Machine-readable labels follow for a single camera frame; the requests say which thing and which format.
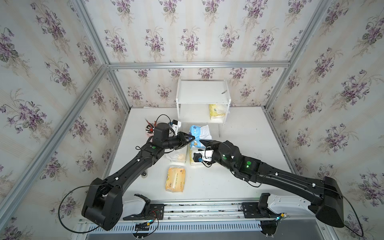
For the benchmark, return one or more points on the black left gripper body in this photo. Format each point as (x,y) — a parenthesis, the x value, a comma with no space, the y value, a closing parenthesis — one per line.
(179,142)

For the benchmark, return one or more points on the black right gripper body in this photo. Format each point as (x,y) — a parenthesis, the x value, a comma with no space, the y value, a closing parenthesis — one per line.
(215,146)

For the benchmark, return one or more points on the blue cartoon tissue pack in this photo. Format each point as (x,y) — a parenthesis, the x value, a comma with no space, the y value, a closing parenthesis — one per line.
(200,133)

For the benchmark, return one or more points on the yellow floral tissue pack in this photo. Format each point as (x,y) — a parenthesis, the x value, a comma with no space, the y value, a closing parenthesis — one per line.
(196,157)

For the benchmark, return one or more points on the white green tissue pack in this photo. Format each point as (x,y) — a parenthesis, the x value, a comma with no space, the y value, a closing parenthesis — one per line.
(177,156)

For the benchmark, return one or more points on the orange tissue pack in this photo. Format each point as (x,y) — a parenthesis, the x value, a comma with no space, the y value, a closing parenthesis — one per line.
(176,177)

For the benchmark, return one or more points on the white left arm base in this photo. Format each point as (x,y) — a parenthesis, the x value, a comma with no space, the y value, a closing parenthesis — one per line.
(136,208)

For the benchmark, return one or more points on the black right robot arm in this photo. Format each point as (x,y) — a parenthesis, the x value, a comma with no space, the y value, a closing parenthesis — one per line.
(325,196)

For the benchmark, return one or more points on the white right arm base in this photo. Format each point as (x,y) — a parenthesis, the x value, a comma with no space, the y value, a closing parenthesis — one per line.
(290,205)

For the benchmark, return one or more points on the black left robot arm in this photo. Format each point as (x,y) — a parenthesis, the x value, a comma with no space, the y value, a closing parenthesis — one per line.
(104,201)

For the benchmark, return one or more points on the white two-tier shelf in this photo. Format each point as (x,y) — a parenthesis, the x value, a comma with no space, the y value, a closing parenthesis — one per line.
(193,98)

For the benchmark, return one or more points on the pink pen holder cup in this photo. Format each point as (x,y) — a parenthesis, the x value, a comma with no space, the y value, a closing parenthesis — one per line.
(150,126)

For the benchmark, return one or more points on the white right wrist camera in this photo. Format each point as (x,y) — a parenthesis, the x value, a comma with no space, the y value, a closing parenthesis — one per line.
(207,156)

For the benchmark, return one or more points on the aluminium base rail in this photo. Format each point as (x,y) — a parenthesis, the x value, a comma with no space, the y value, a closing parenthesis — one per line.
(206,217)

